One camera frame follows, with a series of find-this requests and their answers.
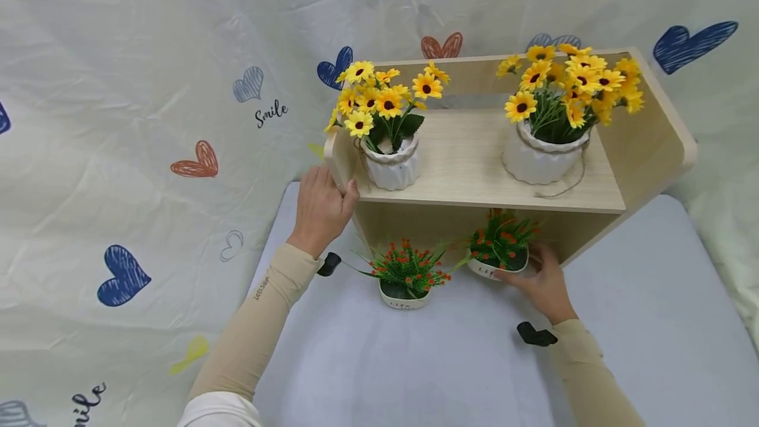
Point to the person's right thumb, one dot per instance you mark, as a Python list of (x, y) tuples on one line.
[(511, 275)]

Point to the light wooden shelf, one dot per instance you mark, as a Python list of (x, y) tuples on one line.
[(468, 157)]

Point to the person's left thumb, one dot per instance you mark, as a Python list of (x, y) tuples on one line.
[(351, 195)]

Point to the person's right forearm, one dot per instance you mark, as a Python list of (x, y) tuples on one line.
[(593, 381)]

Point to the sunflower plant in white pot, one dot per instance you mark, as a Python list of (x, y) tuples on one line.
[(539, 160), (392, 163)]

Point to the person's right fingers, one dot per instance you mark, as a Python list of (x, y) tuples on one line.
[(541, 254)]

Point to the person's left hand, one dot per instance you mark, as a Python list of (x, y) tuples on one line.
[(320, 213)]

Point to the person's left forearm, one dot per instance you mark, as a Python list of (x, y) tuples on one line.
[(261, 321)]

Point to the person's left fingers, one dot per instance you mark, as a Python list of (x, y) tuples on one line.
[(320, 175)]

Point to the red flower plant white pot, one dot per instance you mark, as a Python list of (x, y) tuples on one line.
[(404, 298), (498, 246)]

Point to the person's right hand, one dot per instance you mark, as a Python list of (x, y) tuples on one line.
[(545, 285)]

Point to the black wrist band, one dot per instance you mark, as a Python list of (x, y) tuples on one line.
[(536, 335), (328, 263)]

